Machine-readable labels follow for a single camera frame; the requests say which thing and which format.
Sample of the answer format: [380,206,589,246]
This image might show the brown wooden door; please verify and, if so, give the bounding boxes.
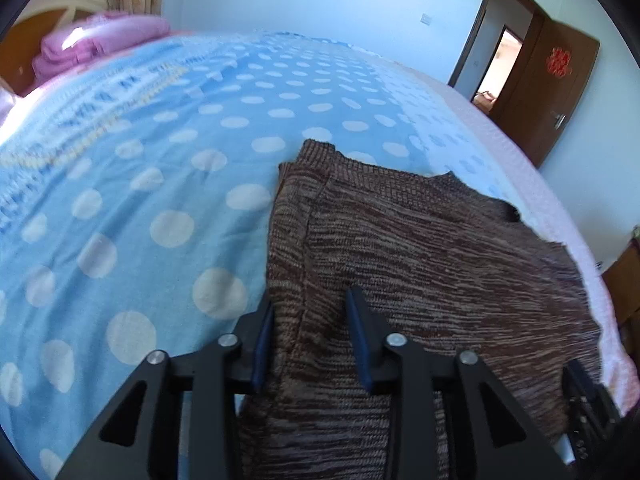
[492,12,601,169]

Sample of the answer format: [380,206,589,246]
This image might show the blue polka dot blanket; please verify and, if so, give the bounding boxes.
[0,30,531,480]

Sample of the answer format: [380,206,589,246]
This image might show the folded pink blanket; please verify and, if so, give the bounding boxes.
[32,12,171,81]

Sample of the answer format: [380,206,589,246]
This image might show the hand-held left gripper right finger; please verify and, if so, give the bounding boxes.
[346,288,571,480]

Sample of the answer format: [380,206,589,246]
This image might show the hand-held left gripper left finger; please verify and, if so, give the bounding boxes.
[55,301,275,480]

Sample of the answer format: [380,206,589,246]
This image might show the wooden cabinet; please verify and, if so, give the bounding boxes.
[602,247,640,335]

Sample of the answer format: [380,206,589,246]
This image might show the red paper door decoration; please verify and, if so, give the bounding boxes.
[546,47,574,79]

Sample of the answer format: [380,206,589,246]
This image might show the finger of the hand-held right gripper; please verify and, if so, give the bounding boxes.
[562,359,626,466]

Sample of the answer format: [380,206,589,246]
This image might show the brown knitted sweater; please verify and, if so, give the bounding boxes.
[237,139,607,480]

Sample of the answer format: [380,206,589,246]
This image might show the cream and wood headboard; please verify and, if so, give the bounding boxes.
[0,0,124,98]

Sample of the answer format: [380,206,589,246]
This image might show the pink dotted bedsheet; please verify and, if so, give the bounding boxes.
[350,45,632,406]

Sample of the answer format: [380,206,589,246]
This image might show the brown door frame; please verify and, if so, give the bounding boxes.
[447,0,547,111]

